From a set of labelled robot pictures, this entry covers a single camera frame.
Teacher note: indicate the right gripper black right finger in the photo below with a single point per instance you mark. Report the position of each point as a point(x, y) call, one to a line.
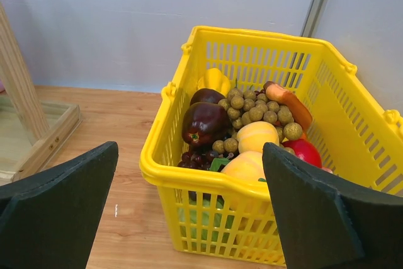
point(325, 221)

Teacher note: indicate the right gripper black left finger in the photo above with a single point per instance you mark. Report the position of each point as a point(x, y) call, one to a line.
point(50, 219)

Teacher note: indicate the dark purple bell pepper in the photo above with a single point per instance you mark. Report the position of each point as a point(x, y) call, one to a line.
point(204, 123)

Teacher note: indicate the red apple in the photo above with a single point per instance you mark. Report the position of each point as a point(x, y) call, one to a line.
point(305, 151)

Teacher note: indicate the wooden clothes rack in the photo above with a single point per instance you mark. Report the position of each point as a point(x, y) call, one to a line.
point(32, 131)

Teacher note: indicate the lower yellow peach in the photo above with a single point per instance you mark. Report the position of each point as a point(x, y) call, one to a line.
point(247, 166)

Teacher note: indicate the yellow peach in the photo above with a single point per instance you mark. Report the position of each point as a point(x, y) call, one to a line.
point(253, 136)
point(247, 166)

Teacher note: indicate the yellow plastic basket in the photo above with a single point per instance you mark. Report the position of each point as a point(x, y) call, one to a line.
point(356, 138)

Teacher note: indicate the upper yellow peach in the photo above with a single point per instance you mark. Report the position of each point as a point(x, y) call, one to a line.
point(253, 136)

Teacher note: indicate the green cabbage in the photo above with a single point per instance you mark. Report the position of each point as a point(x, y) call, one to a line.
point(205, 216)

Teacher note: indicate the dark grape bunch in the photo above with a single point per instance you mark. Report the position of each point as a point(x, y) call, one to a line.
point(194, 160)

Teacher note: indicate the brown longan bunch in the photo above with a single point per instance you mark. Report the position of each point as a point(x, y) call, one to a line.
point(244, 107)

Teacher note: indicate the yellow bell pepper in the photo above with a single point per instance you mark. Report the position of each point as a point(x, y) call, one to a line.
point(214, 79)

